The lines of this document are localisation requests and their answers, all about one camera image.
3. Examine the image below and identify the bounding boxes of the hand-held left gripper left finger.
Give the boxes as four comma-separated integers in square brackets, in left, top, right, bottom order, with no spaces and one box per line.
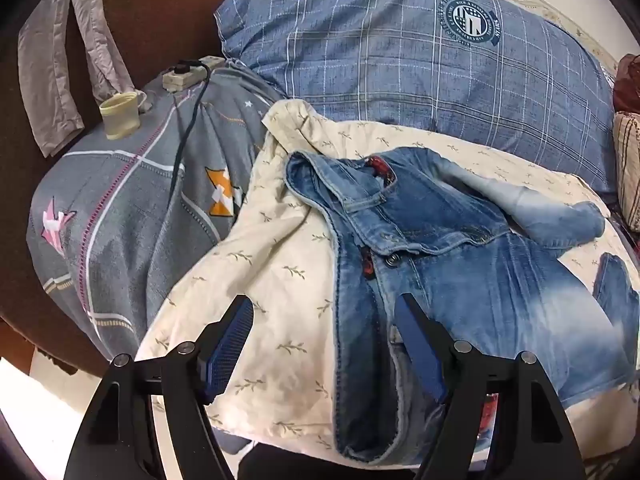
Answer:
[65,294,256,480]

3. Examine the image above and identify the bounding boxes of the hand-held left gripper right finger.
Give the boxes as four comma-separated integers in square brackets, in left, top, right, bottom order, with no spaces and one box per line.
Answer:
[394,293,586,480]

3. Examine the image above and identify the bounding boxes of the blue denim jeans pants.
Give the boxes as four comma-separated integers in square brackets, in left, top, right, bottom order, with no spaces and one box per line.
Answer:
[284,146,640,463]

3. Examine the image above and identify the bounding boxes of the cream leaf-print blanket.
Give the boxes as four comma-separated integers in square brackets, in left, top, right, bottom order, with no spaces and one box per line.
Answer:
[135,99,640,456]

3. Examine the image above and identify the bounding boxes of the grey patterned bedsheet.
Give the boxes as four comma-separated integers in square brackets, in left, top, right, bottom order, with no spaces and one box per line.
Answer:
[25,57,286,361]

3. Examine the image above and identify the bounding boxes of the pale yellow cup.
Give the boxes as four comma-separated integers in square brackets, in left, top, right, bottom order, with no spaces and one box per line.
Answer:
[99,89,143,141]

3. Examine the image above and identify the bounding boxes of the striped beige pillow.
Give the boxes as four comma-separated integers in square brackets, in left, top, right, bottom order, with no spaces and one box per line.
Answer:
[612,111,640,233]

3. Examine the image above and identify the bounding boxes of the brown bed headboard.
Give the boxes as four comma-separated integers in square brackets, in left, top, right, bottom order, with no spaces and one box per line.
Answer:
[0,0,237,376]

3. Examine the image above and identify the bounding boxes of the grey-pink hanging cloth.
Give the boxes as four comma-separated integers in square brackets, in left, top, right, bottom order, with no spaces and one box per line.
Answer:
[17,0,136,158]

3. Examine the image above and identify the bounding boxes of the dark red cloth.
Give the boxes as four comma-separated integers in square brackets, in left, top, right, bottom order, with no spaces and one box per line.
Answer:
[612,54,640,116]

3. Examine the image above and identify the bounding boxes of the black power cable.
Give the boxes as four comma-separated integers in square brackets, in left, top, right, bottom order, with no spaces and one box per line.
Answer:
[167,61,213,206]

